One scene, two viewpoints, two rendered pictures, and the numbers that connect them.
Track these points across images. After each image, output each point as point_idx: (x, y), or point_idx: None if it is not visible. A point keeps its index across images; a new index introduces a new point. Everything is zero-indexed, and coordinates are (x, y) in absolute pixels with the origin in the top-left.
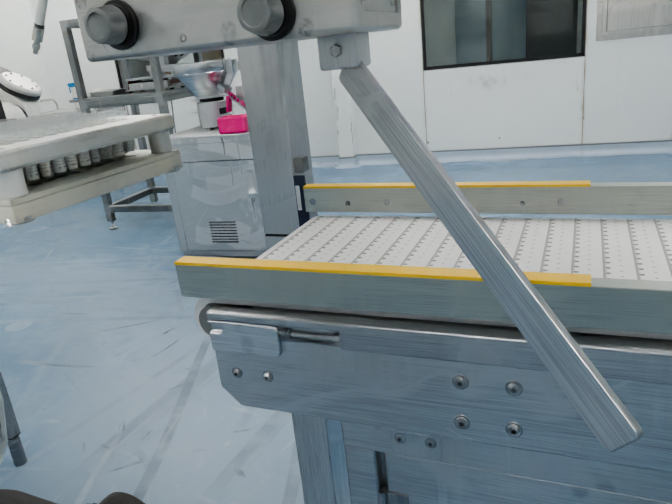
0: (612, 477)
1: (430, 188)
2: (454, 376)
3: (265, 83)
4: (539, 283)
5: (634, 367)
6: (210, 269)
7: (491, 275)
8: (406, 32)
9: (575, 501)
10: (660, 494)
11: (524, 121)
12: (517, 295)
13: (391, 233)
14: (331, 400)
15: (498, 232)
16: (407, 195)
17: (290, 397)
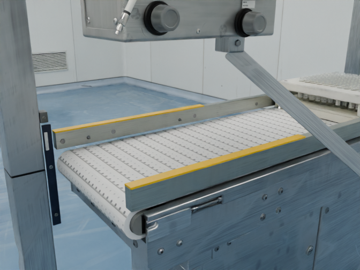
0: (283, 219)
1: (290, 105)
2: (263, 195)
3: (17, 57)
4: (293, 141)
5: (312, 165)
6: (157, 184)
7: (322, 135)
8: None
9: (269, 238)
10: (294, 217)
11: None
12: (334, 140)
13: (142, 147)
14: (211, 238)
15: (187, 134)
16: (125, 125)
17: (190, 249)
